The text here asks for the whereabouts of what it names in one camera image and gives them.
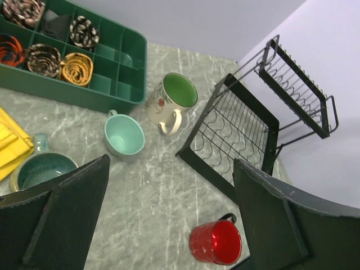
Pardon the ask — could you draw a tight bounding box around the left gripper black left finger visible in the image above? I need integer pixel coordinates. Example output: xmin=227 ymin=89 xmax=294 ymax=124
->
xmin=1 ymin=154 xmax=110 ymax=269

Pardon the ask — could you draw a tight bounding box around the cream floral mug green inside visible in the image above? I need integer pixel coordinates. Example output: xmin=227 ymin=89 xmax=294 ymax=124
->
xmin=145 ymin=73 xmax=198 ymax=136

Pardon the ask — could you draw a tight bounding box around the brown speckled rolled tie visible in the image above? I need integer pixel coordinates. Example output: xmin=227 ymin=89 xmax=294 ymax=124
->
xmin=26 ymin=43 xmax=61 ymax=78

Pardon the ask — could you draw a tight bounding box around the black white rolled tie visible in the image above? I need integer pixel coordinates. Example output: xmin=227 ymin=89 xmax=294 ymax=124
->
xmin=69 ymin=16 xmax=100 ymax=52

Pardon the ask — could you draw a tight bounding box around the black wire dish rack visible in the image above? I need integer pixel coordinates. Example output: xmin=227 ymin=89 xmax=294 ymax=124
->
xmin=177 ymin=36 xmax=339 ymax=200

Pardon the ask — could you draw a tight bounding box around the mint green teacup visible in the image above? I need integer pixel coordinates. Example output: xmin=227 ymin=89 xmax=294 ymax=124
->
xmin=104 ymin=110 xmax=145 ymax=156

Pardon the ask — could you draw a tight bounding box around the teal glazed stoneware mug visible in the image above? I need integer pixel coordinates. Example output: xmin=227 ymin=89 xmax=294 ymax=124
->
xmin=9 ymin=133 xmax=78 ymax=192

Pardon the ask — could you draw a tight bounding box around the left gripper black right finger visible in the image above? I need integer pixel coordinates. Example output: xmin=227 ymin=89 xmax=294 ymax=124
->
xmin=233 ymin=159 xmax=359 ymax=269

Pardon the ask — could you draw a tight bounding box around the black folded fabric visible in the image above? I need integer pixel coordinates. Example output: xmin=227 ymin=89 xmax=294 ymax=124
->
xmin=39 ymin=10 xmax=73 ymax=42

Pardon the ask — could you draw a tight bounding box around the yellow gold rolled tie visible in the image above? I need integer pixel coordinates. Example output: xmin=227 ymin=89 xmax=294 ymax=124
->
xmin=59 ymin=52 xmax=94 ymax=87

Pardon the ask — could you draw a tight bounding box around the green divided organizer tray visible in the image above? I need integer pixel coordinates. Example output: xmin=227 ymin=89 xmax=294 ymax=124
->
xmin=1 ymin=1 xmax=147 ymax=114

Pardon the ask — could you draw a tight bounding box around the red enamel mug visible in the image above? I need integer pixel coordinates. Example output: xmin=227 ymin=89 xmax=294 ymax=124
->
xmin=189 ymin=213 xmax=242 ymax=266

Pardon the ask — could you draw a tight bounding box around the yellow folded cloth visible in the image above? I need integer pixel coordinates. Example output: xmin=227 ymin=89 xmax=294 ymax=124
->
xmin=1 ymin=108 xmax=34 ymax=181

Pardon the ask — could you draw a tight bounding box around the orange black rolled tie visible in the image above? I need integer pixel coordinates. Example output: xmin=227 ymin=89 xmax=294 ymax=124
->
xmin=1 ymin=33 xmax=26 ymax=68

